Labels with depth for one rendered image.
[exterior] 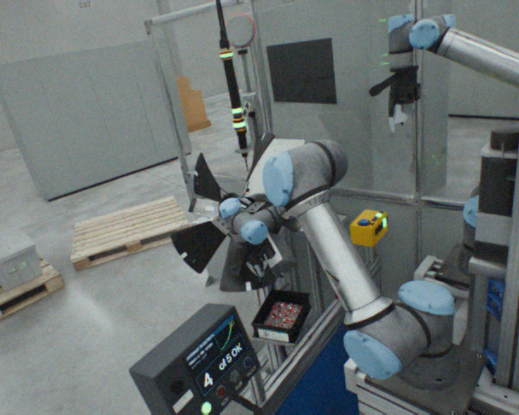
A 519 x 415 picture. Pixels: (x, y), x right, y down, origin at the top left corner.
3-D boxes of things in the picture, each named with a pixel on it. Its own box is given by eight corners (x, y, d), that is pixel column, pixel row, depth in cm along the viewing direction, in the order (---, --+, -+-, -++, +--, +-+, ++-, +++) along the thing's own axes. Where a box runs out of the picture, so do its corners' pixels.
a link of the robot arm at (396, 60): (385, 55, 128) (394, 52, 133) (385, 70, 130) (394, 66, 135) (408, 53, 123) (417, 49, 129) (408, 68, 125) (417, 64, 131)
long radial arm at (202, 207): (253, 212, 193) (239, 205, 183) (249, 226, 192) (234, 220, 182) (210, 204, 210) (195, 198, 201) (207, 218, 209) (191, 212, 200)
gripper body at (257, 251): (270, 250, 148) (259, 227, 141) (258, 267, 144) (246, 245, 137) (254, 246, 153) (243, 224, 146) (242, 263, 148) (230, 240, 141)
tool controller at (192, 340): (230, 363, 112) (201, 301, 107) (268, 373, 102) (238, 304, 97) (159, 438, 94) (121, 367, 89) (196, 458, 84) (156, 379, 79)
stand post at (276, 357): (278, 381, 231) (252, 245, 194) (291, 387, 225) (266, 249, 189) (273, 386, 227) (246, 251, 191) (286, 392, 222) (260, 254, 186)
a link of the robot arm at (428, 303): (464, 336, 92) (467, 289, 87) (427, 366, 86) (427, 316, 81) (420, 311, 102) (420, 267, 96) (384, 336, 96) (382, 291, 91)
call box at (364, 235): (366, 229, 180) (365, 208, 175) (387, 233, 174) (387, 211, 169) (350, 246, 169) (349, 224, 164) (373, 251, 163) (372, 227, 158)
